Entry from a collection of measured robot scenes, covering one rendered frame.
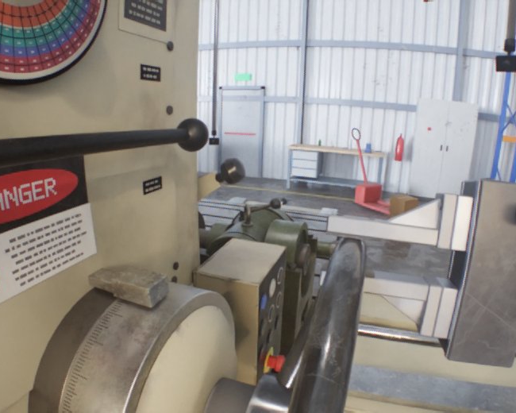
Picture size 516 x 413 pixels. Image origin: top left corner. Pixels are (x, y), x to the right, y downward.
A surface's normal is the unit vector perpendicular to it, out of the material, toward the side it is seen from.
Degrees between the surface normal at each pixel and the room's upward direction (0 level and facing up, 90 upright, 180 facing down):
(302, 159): 90
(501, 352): 78
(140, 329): 16
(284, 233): 28
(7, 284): 90
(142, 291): 90
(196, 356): 61
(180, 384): 65
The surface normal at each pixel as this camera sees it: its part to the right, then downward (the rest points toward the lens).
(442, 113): -0.30, 0.28
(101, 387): -0.18, -0.47
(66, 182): 0.95, 0.12
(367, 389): 0.04, -0.95
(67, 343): -0.14, -0.64
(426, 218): -0.29, 0.07
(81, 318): -0.06, -0.81
